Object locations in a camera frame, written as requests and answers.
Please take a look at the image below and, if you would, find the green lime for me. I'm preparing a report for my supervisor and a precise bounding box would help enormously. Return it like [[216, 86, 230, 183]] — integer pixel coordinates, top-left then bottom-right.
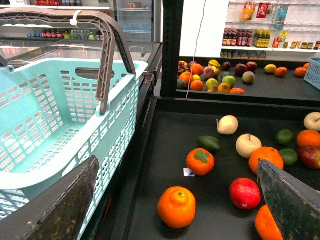
[[275, 129, 294, 146], [279, 148, 298, 167]]

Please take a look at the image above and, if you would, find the orange under right finger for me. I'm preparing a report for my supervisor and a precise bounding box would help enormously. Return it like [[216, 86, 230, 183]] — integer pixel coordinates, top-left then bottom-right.
[[254, 204, 284, 240]]

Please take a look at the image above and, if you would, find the orange persimmon green leaf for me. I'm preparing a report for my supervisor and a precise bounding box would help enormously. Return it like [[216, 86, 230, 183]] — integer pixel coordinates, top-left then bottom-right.
[[186, 148, 215, 176]]

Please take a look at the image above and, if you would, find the white pear right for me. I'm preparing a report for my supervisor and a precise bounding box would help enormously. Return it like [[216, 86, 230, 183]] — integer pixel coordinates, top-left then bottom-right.
[[303, 112, 320, 132]]

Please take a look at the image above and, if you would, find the small blue basket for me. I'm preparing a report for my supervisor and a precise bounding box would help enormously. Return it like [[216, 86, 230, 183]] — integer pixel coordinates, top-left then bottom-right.
[[304, 57, 320, 90]]

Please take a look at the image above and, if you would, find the black display shelf frame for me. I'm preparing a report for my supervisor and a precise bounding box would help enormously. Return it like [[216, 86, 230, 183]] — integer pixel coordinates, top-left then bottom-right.
[[160, 0, 320, 108]]

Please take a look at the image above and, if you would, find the white pear left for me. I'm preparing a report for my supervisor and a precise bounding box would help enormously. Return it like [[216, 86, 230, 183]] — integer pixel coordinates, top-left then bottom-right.
[[216, 115, 239, 135]]

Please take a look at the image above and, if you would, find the green lime lower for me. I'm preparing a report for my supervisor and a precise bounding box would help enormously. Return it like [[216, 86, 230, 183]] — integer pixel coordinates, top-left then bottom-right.
[[279, 148, 298, 167]]

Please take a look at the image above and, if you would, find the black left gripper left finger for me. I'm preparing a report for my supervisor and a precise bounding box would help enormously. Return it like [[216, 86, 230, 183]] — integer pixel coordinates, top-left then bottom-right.
[[0, 156, 100, 240]]

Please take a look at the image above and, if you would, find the white pear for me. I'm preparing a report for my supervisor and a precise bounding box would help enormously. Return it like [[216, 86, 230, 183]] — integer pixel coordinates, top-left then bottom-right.
[[216, 115, 239, 135], [303, 112, 320, 132], [235, 133, 262, 159]]

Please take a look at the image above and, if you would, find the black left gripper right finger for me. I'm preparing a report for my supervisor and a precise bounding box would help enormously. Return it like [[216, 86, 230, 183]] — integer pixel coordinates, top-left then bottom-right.
[[257, 159, 320, 240]]

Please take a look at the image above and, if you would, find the orange at right edge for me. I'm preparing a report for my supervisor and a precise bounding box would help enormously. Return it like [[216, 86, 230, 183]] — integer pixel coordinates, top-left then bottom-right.
[[296, 129, 320, 147]]

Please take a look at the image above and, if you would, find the red apple front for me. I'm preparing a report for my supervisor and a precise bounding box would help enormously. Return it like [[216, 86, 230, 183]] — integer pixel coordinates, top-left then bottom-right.
[[229, 178, 262, 210]]

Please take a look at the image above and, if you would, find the light teal shopping basket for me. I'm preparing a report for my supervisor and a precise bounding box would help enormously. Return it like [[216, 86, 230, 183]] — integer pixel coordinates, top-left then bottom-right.
[[0, 58, 148, 234]]

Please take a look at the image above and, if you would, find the dark green avocado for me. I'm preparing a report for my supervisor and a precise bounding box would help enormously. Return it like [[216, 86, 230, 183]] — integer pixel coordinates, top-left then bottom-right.
[[197, 135, 222, 154]]

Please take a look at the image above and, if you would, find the grey basket handle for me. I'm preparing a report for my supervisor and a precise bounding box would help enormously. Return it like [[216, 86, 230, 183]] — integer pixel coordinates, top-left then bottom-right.
[[0, 6, 136, 115]]

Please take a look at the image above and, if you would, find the green lime upper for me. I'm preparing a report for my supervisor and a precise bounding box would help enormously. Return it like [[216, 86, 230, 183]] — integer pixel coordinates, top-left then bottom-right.
[[275, 129, 294, 146]]

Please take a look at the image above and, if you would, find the dark red apple right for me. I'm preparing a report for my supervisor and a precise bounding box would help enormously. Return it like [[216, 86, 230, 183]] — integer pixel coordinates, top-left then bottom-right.
[[297, 146, 320, 170]]

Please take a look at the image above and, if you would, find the far yellow lemon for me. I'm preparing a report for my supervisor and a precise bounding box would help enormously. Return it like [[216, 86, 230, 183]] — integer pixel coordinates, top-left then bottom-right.
[[264, 64, 277, 74]]

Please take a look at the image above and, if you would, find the orange tangerine front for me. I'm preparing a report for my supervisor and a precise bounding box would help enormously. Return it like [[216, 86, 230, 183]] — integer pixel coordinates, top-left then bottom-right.
[[157, 186, 197, 229]]

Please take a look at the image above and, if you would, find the large orange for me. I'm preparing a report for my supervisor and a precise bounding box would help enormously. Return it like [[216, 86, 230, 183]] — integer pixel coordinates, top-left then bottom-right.
[[248, 146, 285, 175]]

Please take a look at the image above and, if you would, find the glass freezer chest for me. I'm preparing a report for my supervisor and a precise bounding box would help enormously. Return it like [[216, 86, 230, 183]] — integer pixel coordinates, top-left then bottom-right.
[[0, 37, 163, 81]]

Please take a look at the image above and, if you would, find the white pear middle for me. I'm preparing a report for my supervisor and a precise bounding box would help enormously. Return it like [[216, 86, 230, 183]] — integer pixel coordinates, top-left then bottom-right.
[[235, 133, 262, 159]]

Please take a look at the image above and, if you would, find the far orange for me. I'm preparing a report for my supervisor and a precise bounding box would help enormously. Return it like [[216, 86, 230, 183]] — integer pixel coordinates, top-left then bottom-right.
[[275, 67, 288, 78]]

